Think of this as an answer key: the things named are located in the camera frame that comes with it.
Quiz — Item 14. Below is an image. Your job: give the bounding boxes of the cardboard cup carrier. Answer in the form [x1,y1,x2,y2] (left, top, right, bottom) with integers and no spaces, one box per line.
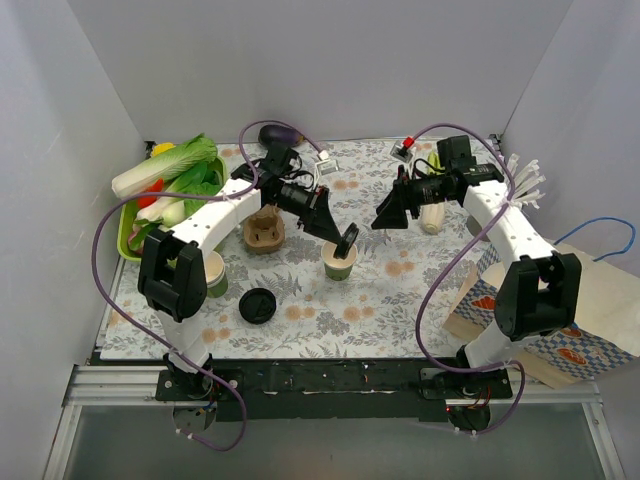
[243,205,285,254]

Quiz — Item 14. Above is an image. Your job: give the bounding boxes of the floral table mat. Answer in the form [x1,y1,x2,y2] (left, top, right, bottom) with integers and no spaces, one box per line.
[99,139,501,360]

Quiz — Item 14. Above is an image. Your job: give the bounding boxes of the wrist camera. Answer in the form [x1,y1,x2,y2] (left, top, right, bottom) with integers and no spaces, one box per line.
[315,150,339,176]
[390,137,415,163]

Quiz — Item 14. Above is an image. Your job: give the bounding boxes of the black cup lid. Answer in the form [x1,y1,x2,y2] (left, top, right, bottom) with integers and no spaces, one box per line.
[239,288,277,325]
[333,223,359,260]

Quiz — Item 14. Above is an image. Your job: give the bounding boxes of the straw holder with straws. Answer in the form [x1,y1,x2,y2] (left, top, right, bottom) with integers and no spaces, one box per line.
[467,153,549,241]

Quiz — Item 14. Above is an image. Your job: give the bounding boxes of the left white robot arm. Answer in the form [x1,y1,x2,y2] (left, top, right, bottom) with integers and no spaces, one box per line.
[138,143,359,400]

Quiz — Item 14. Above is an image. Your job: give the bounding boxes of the checkered paper takeout bag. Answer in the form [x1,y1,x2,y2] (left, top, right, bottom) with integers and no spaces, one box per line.
[444,243,639,388]

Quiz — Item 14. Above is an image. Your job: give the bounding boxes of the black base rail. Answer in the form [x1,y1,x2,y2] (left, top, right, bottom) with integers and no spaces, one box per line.
[155,358,512,422]

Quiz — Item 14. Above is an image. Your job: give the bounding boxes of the celery stalk toy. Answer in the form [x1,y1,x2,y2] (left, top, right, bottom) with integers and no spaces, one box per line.
[419,151,445,235]

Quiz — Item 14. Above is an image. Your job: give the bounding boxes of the stacked green paper cups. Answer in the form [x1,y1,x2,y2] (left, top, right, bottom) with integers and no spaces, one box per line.
[204,251,228,298]

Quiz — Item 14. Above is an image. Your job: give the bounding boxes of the green vegetable basket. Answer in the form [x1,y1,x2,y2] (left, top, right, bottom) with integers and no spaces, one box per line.
[116,154,228,260]

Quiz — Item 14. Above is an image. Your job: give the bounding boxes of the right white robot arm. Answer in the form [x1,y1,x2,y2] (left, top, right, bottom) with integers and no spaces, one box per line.
[371,135,582,398]

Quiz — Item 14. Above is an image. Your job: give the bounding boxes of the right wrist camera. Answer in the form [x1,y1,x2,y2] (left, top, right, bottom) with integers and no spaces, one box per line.
[390,137,415,163]

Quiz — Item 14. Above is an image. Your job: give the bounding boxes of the green paper coffee cup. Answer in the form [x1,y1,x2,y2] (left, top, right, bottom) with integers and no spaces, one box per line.
[321,242,358,281]

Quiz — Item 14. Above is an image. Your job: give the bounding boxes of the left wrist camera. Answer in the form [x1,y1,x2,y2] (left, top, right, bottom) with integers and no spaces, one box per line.
[315,150,339,176]

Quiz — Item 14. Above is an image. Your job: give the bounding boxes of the purple eggplant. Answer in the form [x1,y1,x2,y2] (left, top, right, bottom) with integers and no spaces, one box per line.
[258,123,305,148]

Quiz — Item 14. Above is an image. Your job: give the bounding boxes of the long white cabbage toy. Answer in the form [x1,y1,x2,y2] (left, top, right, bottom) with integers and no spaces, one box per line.
[111,134,218,199]

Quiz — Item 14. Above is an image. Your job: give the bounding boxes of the red pepper toy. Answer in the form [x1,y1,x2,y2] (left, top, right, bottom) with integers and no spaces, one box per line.
[137,178,164,209]

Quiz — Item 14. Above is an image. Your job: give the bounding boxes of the black cup lid on mat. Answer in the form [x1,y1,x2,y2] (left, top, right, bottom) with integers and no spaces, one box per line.
[239,288,277,325]

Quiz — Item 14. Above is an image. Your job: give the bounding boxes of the napa cabbage toy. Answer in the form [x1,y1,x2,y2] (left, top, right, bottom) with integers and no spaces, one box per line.
[184,182,222,217]

